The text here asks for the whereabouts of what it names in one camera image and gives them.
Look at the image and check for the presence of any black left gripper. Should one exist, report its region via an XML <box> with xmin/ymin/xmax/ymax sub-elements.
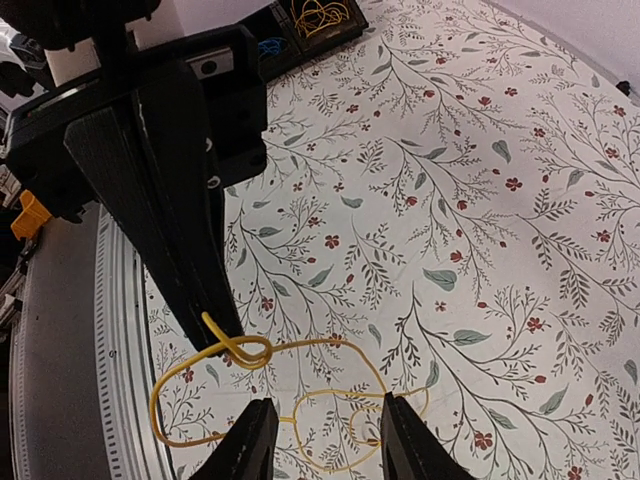
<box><xmin>1</xmin><ymin>25</ymin><xmax>267</xmax><ymax>345</ymax></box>

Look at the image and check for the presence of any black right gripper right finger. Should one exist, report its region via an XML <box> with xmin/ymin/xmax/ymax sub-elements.
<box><xmin>381</xmin><ymin>393</ymin><xmax>474</xmax><ymax>480</ymax></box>

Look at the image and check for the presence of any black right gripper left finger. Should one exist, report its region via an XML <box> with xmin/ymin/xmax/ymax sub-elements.
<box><xmin>190</xmin><ymin>398</ymin><xmax>279</xmax><ymax>480</ymax></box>

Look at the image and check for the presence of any blue cable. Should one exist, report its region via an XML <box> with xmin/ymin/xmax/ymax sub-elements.
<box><xmin>257</xmin><ymin>37</ymin><xmax>289</xmax><ymax>57</ymax></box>

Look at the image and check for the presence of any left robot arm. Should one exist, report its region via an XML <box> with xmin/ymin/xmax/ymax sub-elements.
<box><xmin>1</xmin><ymin>1</ymin><xmax>267</xmax><ymax>350</ymax></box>

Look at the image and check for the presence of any yellow object beside table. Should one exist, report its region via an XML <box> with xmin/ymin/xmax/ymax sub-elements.
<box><xmin>11</xmin><ymin>190</ymin><xmax>53</xmax><ymax>240</ymax></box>

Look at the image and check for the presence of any black three-compartment bin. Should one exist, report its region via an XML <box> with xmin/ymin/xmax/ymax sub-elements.
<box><xmin>242</xmin><ymin>0</ymin><xmax>369</xmax><ymax>82</ymax></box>

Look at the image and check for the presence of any floral patterned table mat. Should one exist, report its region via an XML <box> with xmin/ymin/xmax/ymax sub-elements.
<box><xmin>159</xmin><ymin>1</ymin><xmax>639</xmax><ymax>479</ymax></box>

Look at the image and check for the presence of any aluminium front rail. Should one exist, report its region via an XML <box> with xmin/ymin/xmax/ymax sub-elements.
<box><xmin>9</xmin><ymin>205</ymin><xmax>176</xmax><ymax>479</ymax></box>

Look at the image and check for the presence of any small black wall knob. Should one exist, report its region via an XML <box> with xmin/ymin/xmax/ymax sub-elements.
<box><xmin>616</xmin><ymin>80</ymin><xmax>633</xmax><ymax>96</ymax></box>

